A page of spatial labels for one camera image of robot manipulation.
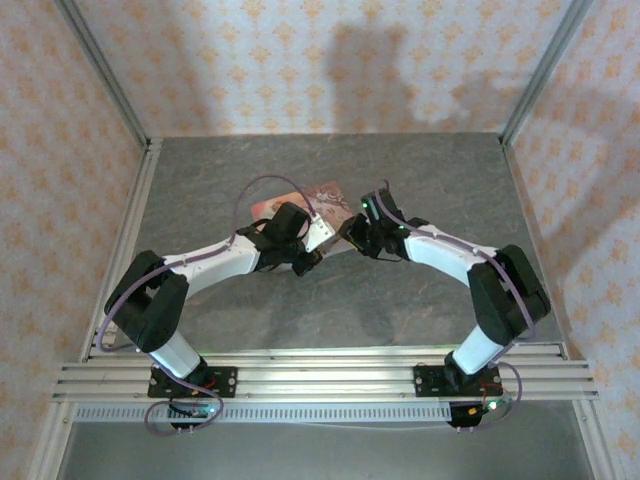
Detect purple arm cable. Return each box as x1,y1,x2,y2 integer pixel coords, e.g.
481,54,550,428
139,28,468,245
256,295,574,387
97,173,317,437
377,189,539,434

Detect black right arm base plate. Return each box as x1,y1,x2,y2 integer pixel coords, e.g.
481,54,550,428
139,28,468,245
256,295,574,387
413,364,501,400

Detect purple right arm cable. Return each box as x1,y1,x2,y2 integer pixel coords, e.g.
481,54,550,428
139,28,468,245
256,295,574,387
377,189,539,434

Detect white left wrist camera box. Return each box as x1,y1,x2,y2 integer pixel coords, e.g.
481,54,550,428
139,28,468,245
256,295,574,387
303,213,336,254

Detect aluminium cross rail beam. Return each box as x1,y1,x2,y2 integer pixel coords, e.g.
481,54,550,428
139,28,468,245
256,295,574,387
51,348,600,402

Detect pink illustrated box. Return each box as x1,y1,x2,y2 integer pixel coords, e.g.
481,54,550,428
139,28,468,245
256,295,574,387
249,180,359,256

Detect small circuit board green LED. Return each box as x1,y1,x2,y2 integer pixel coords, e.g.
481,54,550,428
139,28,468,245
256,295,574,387
464,397,515,417
169,398,217,420

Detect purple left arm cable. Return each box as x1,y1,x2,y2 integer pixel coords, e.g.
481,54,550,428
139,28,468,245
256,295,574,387
97,173,317,437

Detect white slotted cable duct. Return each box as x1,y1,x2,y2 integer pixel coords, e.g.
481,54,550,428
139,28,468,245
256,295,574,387
73,402,454,425

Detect aluminium frame corner post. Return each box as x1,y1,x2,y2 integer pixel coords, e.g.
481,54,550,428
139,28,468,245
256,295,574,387
53,0,152,152
499,0,595,147

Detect aluminium table side rail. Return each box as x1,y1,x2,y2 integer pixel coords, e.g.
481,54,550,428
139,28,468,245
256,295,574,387
27,138,164,480
499,132,619,480

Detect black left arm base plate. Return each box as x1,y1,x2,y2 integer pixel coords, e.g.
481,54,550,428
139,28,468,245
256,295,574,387
148,366,239,400

